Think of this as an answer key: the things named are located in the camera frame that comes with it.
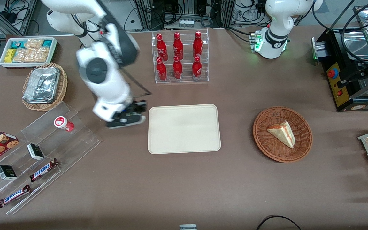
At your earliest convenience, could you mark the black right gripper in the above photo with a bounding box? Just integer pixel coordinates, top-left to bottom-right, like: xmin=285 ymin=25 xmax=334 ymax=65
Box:
xmin=114 ymin=99 xmax=148 ymax=121

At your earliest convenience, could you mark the beige plastic tray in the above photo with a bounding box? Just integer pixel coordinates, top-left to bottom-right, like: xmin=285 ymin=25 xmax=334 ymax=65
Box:
xmin=148 ymin=104 xmax=222 ymax=155

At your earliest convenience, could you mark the red gum bottle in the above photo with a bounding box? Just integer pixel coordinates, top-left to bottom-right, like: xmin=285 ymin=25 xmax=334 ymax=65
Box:
xmin=54 ymin=116 xmax=74 ymax=132

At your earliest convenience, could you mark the aluminium foil tray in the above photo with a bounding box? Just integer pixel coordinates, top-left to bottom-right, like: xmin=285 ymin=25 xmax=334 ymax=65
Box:
xmin=23 ymin=66 xmax=60 ymax=104

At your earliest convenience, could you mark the red cola bottle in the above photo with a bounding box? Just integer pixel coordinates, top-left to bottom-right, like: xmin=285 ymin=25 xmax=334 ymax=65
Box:
xmin=156 ymin=57 xmax=168 ymax=81
xmin=172 ymin=55 xmax=183 ymax=80
xmin=156 ymin=33 xmax=168 ymax=62
xmin=192 ymin=56 xmax=203 ymax=81
xmin=193 ymin=31 xmax=203 ymax=59
xmin=173 ymin=32 xmax=184 ymax=60

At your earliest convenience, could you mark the black sealing machine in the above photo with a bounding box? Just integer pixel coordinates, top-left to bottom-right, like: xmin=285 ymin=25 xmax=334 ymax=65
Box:
xmin=311 ymin=5 xmax=368 ymax=112

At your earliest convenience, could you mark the clear acrylic bottle rack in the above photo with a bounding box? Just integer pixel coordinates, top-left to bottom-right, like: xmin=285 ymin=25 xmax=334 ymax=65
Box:
xmin=151 ymin=28 xmax=209 ymax=84

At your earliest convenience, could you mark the clear acrylic stepped shelf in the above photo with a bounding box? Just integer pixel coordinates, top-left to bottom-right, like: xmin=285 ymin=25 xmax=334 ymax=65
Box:
xmin=0 ymin=102 xmax=101 ymax=215

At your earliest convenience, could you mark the light wicker basket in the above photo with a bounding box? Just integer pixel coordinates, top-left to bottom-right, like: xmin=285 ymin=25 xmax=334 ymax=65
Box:
xmin=22 ymin=63 xmax=68 ymax=112

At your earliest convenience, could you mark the white power strip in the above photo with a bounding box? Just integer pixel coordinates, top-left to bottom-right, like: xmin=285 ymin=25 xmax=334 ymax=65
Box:
xmin=178 ymin=19 xmax=195 ymax=29

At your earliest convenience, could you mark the white snack bin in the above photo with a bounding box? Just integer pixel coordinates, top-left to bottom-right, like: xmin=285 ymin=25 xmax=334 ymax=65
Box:
xmin=0 ymin=37 xmax=58 ymax=68

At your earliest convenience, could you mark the clear cracker bag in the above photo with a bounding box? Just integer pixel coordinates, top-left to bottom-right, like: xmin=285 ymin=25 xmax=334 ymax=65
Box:
xmin=12 ymin=48 xmax=33 ymax=63
xmin=31 ymin=47 xmax=50 ymax=63
xmin=24 ymin=39 xmax=44 ymax=49

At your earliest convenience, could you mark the small black box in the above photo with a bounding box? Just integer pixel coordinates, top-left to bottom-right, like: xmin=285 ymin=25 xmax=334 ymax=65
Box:
xmin=27 ymin=143 xmax=45 ymax=161
xmin=0 ymin=165 xmax=18 ymax=181

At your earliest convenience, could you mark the snickers bar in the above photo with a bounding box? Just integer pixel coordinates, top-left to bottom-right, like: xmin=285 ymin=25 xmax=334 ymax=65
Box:
xmin=0 ymin=184 xmax=32 ymax=209
xmin=29 ymin=158 xmax=60 ymax=183

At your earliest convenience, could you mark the wrapped triangle sandwich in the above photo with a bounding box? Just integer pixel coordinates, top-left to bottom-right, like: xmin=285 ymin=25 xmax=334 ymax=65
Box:
xmin=266 ymin=120 xmax=296 ymax=149

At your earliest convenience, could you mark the round brown wicker basket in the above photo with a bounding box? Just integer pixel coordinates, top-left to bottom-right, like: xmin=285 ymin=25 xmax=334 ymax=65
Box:
xmin=253 ymin=106 xmax=313 ymax=163

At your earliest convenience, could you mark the yellow snack pack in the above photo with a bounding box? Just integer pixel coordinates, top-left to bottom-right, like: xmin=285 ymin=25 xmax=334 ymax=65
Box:
xmin=4 ymin=49 xmax=17 ymax=63

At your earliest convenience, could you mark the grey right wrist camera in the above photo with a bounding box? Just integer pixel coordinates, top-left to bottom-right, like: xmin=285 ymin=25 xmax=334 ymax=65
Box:
xmin=106 ymin=114 xmax=146 ymax=129

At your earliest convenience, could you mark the black cable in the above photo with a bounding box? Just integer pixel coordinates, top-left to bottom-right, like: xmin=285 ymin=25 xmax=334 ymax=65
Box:
xmin=256 ymin=215 xmax=303 ymax=230

